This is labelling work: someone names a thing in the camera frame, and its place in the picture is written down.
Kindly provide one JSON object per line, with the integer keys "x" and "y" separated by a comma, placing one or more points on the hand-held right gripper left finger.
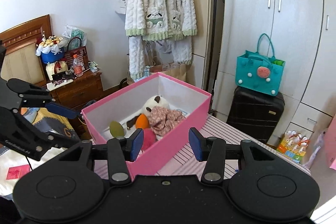
{"x": 136, "y": 144}

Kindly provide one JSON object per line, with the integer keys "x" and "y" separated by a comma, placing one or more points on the brown paper bag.
{"x": 173, "y": 71}

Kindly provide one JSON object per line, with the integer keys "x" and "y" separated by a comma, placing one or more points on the colourful box of bottles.
{"x": 292, "y": 149}

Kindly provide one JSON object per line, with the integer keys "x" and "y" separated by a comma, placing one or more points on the orange soft toy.
{"x": 142, "y": 121}

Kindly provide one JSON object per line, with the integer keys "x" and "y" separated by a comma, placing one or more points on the white green plastic bag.
{"x": 77, "y": 35}

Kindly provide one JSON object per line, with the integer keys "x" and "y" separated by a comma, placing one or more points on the white cloth bag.
{"x": 10, "y": 187}

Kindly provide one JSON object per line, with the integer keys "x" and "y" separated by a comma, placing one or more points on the white fleece pants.
{"x": 136, "y": 56}

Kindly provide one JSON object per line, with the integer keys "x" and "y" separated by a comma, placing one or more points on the clear plastic bag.
{"x": 316, "y": 150}

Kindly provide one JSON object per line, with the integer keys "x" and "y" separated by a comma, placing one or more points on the brown plaid handbag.
{"x": 81, "y": 53}

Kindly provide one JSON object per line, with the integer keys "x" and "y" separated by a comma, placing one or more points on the pink cardboard box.
{"x": 168, "y": 146}

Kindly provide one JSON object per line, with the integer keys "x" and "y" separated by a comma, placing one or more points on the grey wardrobe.
{"x": 296, "y": 43}

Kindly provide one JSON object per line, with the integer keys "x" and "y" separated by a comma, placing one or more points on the white brown plush cat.
{"x": 155, "y": 104}

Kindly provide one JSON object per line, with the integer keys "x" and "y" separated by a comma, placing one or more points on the red envelope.
{"x": 18, "y": 171}

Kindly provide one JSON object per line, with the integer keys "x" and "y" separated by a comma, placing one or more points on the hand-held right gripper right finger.
{"x": 195, "y": 144}

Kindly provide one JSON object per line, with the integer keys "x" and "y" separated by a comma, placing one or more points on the blue wrapped bouquet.
{"x": 51, "y": 52}

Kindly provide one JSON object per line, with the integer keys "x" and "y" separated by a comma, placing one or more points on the black clothes rack pole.
{"x": 217, "y": 16}

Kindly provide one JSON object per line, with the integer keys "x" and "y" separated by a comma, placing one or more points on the green soft toy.
{"x": 116, "y": 129}

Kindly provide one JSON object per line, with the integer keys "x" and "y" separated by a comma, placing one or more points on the wooden nightstand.
{"x": 78, "y": 92}

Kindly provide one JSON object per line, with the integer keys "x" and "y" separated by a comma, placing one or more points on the pink soft toy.
{"x": 149, "y": 137}

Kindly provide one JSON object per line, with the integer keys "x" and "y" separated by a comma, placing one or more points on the small blue tissue pack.
{"x": 181, "y": 111}

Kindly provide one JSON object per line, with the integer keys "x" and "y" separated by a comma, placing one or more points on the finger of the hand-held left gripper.
{"x": 56, "y": 140}
{"x": 61, "y": 109}

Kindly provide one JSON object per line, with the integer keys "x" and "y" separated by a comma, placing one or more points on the black suitcase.
{"x": 252, "y": 116}

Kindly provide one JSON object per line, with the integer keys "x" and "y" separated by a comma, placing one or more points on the teal felt handbag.
{"x": 258, "y": 74}

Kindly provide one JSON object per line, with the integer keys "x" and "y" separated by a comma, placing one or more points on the cream pouch with red bow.
{"x": 56, "y": 69}

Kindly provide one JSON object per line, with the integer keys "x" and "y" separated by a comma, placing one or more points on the wooden bed headboard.
{"x": 21, "y": 56}

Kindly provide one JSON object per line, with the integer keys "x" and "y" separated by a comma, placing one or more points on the cartoon printed blanket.
{"x": 39, "y": 119}

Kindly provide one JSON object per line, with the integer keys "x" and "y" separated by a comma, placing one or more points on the pink floral cloth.
{"x": 165, "y": 119}

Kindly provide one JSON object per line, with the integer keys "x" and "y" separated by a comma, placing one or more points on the clear plastic bottle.
{"x": 78, "y": 66}

